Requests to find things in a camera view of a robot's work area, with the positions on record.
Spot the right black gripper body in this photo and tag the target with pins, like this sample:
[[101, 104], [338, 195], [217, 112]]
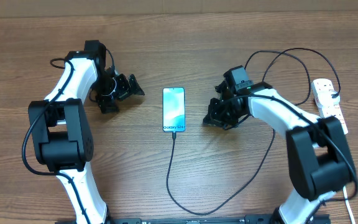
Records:
[[227, 112]]

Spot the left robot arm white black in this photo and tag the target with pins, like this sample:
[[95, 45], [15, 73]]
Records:
[[59, 141]]

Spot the white power strip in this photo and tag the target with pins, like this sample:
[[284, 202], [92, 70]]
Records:
[[323, 91]]

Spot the white USB charger plug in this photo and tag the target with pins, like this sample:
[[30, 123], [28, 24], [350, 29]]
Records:
[[325, 99]]

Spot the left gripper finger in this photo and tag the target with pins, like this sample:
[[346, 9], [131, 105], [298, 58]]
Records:
[[134, 87], [108, 106]]

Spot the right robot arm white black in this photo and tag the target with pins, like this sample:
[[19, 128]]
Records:
[[319, 158]]

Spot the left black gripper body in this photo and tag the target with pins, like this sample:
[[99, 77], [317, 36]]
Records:
[[112, 87]]

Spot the blue Galaxy S24 smartphone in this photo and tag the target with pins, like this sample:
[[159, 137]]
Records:
[[173, 109]]

